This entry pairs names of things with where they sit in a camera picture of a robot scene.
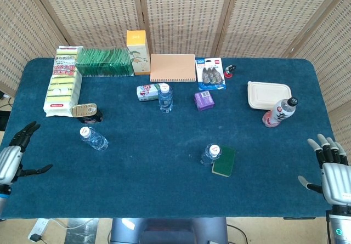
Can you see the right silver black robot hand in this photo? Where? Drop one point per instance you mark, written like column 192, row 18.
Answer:
column 336, row 181

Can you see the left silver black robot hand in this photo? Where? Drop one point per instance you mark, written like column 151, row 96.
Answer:
column 9, row 161

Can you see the small clear water bottle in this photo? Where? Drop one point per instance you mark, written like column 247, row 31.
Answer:
column 94, row 139
column 214, row 150
column 165, row 100

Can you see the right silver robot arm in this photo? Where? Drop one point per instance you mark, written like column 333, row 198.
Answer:
column 340, row 227

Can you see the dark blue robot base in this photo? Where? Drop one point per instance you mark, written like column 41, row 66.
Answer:
column 164, row 230

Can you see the black box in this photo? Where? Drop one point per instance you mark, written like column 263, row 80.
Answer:
column 2, row 120

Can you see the white power strip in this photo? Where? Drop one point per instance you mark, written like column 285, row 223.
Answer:
column 38, row 227

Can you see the black plug adapter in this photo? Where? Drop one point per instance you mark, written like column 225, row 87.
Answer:
column 35, row 238

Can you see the pink drink bottle black cap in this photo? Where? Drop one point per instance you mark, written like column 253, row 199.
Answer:
column 279, row 112

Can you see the yellow sponge multipack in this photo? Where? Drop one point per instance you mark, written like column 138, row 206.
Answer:
column 61, row 87

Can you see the gold lid tin can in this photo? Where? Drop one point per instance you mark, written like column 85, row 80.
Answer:
column 87, row 113

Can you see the silver metal table foot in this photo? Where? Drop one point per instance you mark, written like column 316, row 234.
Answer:
column 82, row 233

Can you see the beige lidded food container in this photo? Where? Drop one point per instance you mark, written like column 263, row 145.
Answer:
column 267, row 93

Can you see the green scouring sponge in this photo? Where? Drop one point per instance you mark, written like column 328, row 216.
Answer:
column 225, row 163

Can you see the woven folding screen panel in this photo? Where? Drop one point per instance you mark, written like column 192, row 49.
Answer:
column 268, row 16
column 90, row 13
column 22, row 35
column 183, row 16
column 329, row 49

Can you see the clear box green tea packets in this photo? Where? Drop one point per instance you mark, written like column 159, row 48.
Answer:
column 104, row 61

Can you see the small purple box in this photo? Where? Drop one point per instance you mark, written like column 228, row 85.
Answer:
column 204, row 101

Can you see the white green tissue pack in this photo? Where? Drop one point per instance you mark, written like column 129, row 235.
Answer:
column 146, row 91

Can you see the blue table mat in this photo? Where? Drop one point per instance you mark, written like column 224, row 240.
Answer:
column 164, row 189

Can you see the correction tape blister pack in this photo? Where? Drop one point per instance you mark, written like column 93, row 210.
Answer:
column 210, row 75

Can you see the tall orange white carton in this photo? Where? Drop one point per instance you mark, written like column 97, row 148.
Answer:
column 138, row 52

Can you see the orange spiral notebook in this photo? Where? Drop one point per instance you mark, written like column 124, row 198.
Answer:
column 172, row 67

